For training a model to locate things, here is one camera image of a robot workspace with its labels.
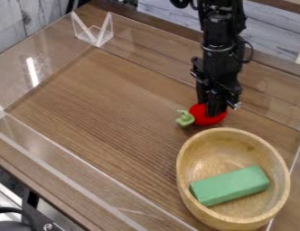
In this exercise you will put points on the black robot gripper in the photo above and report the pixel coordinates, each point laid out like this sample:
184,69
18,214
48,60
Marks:
216,74

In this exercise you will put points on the red plush strawberry green stem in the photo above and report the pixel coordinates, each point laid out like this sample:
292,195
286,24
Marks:
196,116

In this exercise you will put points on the light wooden bowl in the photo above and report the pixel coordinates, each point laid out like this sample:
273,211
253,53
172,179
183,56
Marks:
221,150

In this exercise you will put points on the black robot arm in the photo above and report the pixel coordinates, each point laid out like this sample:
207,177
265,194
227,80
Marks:
221,22

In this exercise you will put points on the green rectangular block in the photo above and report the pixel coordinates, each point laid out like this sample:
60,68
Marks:
229,186

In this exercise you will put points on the clear acrylic table enclosure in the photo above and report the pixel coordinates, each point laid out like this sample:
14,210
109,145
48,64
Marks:
88,121

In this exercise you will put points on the clear acrylic corner bracket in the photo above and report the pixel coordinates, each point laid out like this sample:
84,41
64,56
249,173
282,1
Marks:
94,35

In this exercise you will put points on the black metal table mount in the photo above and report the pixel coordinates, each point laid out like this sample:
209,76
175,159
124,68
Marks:
48,219

